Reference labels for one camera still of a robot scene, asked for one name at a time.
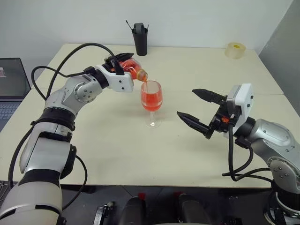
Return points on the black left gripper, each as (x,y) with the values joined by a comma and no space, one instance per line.
(111,63)

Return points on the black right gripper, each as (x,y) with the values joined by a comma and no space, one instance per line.
(222,117)

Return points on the clear bottle with red drink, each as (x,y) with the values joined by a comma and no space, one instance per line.
(132,66)

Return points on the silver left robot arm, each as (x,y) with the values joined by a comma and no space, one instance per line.
(58,98)

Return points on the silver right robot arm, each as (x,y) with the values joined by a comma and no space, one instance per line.
(272,136)

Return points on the clear wine glass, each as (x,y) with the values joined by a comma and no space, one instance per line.
(152,98)

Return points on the black tall cup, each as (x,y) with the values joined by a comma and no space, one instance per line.
(140,44)

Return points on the long black stick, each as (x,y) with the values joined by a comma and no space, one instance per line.
(129,25)

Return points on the short black stick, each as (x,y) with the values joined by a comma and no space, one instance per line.
(147,26)

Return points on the grey laptop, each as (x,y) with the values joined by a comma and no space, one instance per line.
(11,79)

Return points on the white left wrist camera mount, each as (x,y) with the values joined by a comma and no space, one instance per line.
(122,82)

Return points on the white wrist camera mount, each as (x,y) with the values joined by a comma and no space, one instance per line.
(245,98)
(122,82)

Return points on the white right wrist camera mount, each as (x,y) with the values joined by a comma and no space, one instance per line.
(245,98)

